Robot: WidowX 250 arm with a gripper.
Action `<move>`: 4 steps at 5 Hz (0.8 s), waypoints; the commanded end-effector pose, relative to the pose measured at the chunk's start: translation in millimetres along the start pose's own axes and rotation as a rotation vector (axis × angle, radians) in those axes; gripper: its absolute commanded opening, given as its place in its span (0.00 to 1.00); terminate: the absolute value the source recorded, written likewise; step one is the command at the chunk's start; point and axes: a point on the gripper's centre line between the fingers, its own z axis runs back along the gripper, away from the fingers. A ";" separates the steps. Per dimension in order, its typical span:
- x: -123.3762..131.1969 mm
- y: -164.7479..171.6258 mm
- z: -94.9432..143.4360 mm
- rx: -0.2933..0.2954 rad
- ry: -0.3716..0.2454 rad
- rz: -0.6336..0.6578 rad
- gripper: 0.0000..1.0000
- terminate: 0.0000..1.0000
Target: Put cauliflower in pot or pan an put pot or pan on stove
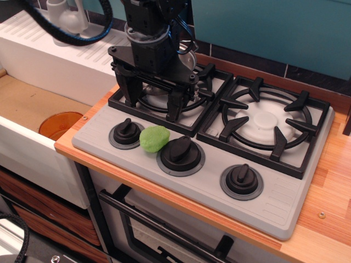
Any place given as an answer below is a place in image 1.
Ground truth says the grey toy stove top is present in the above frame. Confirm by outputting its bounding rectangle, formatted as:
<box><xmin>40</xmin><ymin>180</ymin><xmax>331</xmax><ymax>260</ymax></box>
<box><xmin>72</xmin><ymin>71</ymin><xmax>335</xmax><ymax>240</ymax></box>

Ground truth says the black oven door handle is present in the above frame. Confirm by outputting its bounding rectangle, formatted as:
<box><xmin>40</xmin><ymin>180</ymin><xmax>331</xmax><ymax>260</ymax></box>
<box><xmin>99</xmin><ymin>189</ymin><xmax>234</xmax><ymax>262</ymax></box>

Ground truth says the white toy sink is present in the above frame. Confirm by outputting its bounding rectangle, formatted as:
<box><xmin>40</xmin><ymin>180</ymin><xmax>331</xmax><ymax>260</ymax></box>
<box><xmin>1</xmin><ymin>11</ymin><xmax>128</xmax><ymax>209</ymax></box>

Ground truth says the left black stove knob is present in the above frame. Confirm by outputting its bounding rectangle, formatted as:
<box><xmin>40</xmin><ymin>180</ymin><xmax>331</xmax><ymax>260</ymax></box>
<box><xmin>109</xmin><ymin>118</ymin><xmax>145</xmax><ymax>150</ymax></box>

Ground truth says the left black burner grate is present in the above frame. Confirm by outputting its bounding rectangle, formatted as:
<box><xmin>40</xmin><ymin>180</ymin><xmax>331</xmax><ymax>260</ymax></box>
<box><xmin>108</xmin><ymin>64</ymin><xmax>234</xmax><ymax>137</ymax></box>

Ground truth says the right black burner grate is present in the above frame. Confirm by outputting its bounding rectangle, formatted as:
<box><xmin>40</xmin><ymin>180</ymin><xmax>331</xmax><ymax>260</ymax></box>
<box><xmin>197</xmin><ymin>76</ymin><xmax>332</xmax><ymax>179</ymax></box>

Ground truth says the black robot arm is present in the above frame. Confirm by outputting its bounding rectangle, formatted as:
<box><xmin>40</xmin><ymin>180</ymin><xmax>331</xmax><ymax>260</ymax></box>
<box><xmin>109</xmin><ymin>1</ymin><xmax>199</xmax><ymax>122</ymax></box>

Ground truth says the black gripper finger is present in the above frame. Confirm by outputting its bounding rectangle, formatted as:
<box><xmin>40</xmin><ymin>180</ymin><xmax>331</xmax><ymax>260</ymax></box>
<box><xmin>166</xmin><ymin>89</ymin><xmax>189</xmax><ymax>122</ymax></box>
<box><xmin>114</xmin><ymin>66</ymin><xmax>143</xmax><ymax>107</ymax></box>

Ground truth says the middle black stove knob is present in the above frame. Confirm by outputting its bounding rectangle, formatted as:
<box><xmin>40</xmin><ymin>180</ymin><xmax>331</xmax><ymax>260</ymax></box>
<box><xmin>156</xmin><ymin>136</ymin><xmax>206</xmax><ymax>177</ymax></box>

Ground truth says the wooden drawer front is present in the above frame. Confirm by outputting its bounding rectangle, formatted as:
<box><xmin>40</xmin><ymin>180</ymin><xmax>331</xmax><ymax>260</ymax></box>
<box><xmin>1</xmin><ymin>167</ymin><xmax>108</xmax><ymax>262</ymax></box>

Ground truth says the orange plastic plate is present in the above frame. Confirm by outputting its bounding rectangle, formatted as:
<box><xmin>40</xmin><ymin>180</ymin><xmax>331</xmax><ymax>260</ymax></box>
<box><xmin>38</xmin><ymin>111</ymin><xmax>83</xmax><ymax>141</ymax></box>

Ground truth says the black braided cable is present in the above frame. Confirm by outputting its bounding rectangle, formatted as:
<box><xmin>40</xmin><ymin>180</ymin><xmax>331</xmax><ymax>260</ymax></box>
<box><xmin>21</xmin><ymin>0</ymin><xmax>115</xmax><ymax>47</ymax></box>

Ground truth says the grey toy faucet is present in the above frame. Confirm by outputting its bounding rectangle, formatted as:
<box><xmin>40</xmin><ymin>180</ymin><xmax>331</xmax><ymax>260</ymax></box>
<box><xmin>47</xmin><ymin>0</ymin><xmax>88</xmax><ymax>37</ymax></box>

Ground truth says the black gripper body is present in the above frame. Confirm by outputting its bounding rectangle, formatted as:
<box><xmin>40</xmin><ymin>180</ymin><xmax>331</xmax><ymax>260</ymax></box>
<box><xmin>108</xmin><ymin>37</ymin><xmax>199</xmax><ymax>93</ymax></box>

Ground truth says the toy oven door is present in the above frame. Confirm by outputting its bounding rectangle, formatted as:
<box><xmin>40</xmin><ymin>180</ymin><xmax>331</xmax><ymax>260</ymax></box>
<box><xmin>92</xmin><ymin>174</ymin><xmax>284</xmax><ymax>262</ymax></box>

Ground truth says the black stove knob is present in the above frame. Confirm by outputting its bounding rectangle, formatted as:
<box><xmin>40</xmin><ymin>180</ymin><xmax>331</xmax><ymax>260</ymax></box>
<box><xmin>220</xmin><ymin>164</ymin><xmax>264</xmax><ymax>201</ymax></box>
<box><xmin>109</xmin><ymin>118</ymin><xmax>145</xmax><ymax>150</ymax></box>
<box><xmin>156</xmin><ymin>136</ymin><xmax>206</xmax><ymax>177</ymax></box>

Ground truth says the green toy cauliflower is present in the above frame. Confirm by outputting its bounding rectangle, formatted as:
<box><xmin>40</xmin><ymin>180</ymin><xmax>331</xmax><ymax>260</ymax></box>
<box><xmin>139</xmin><ymin>125</ymin><xmax>170</xmax><ymax>153</ymax></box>

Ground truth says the black burner grate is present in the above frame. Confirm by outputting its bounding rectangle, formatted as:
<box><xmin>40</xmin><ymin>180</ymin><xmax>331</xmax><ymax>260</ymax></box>
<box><xmin>108</xmin><ymin>64</ymin><xmax>234</xmax><ymax>137</ymax></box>
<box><xmin>197</xmin><ymin>76</ymin><xmax>332</xmax><ymax>179</ymax></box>

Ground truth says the stainless steel pot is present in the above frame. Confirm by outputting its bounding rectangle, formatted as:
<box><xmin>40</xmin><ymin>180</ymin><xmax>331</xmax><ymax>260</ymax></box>
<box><xmin>143</xmin><ymin>51</ymin><xmax>197</xmax><ymax>96</ymax></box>

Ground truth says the right black stove knob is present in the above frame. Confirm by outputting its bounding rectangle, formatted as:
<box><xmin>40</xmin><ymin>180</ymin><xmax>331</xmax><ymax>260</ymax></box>
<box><xmin>220</xmin><ymin>164</ymin><xmax>264</xmax><ymax>201</ymax></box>

